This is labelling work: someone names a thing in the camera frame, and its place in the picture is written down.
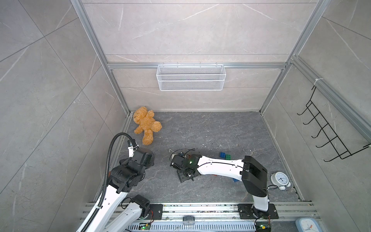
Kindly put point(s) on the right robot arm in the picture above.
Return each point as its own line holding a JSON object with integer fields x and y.
{"x": 247, "y": 170}

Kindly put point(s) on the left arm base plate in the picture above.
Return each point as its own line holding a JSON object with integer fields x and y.
{"x": 153, "y": 211}

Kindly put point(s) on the brown teddy bear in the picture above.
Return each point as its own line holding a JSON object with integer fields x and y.
{"x": 144, "y": 118}

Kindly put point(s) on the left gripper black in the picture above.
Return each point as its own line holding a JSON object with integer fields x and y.
{"x": 151, "y": 162}

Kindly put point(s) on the blue-rimmed clock on rail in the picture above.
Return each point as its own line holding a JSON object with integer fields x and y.
{"x": 307, "y": 224}

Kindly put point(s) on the white alarm clock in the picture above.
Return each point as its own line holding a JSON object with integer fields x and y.
{"x": 281, "y": 180}

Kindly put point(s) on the white wire mesh basket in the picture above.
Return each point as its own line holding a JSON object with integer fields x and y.
{"x": 190, "y": 77}

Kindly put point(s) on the black wall hook rack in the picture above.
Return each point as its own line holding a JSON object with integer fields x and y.
{"x": 328, "y": 132}

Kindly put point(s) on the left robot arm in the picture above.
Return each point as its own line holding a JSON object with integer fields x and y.
{"x": 117, "y": 183}

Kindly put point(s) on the aluminium front rail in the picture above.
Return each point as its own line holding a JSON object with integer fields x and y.
{"x": 222, "y": 217}

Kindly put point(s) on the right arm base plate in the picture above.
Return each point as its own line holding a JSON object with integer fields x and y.
{"x": 246, "y": 211}

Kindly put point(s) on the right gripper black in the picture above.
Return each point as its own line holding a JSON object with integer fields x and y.
{"x": 180, "y": 176}

